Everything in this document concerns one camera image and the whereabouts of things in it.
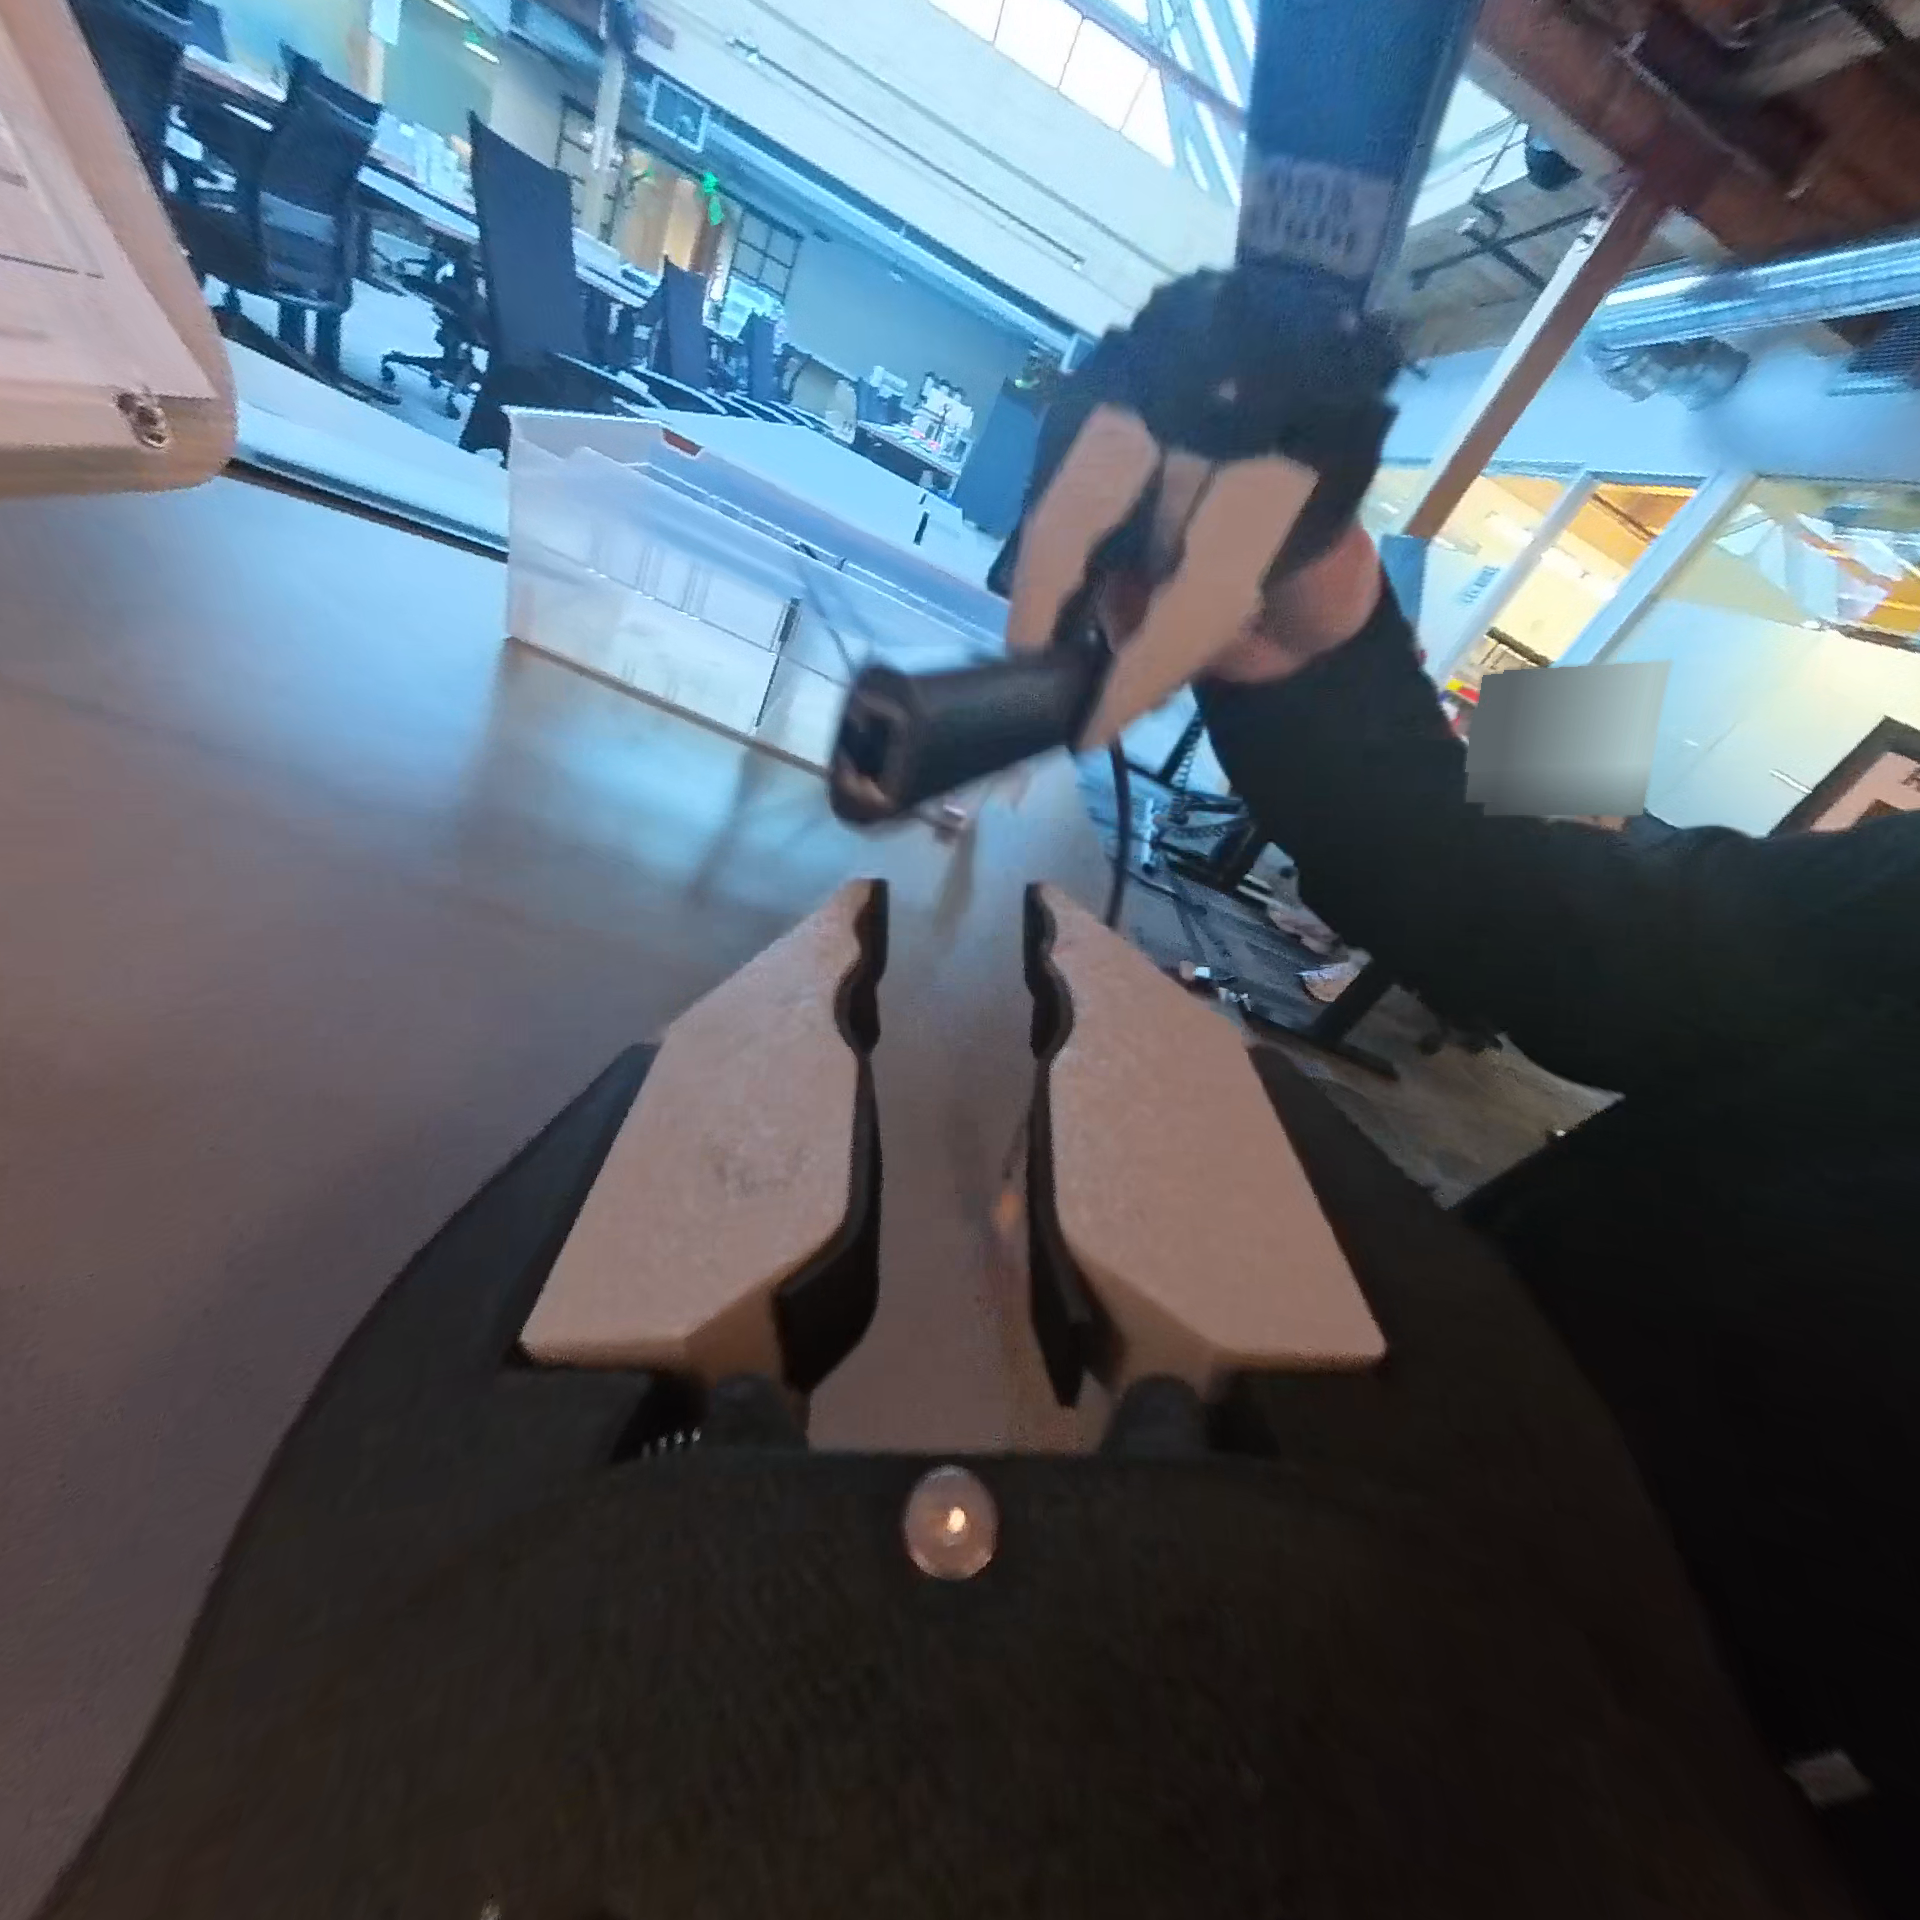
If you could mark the black background office chair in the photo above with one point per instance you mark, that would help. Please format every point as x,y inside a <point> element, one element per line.
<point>523,270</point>
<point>300,210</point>

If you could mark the wooden ceiling beam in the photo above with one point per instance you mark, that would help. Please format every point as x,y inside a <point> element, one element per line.
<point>1544,359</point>

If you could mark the clear plastic bin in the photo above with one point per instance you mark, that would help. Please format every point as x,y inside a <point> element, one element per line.
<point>673,555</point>

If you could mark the person's right hand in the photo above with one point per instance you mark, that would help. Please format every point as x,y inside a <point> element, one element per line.
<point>1320,615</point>

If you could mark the laminated instruction sheet on stand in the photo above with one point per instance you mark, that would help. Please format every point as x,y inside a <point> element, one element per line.
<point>90,302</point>

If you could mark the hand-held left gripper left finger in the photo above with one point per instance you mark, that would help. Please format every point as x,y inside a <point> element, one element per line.
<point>704,1185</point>

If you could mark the black framed sign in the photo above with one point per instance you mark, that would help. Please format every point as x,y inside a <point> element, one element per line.
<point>1867,781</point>

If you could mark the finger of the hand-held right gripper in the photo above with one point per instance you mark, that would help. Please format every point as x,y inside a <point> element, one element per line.
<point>1214,571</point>
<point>1081,511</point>

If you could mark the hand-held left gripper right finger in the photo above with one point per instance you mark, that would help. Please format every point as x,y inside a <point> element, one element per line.
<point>1199,1201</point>

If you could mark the silver ventilation duct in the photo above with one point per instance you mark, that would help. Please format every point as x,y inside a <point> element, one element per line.
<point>1770,294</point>

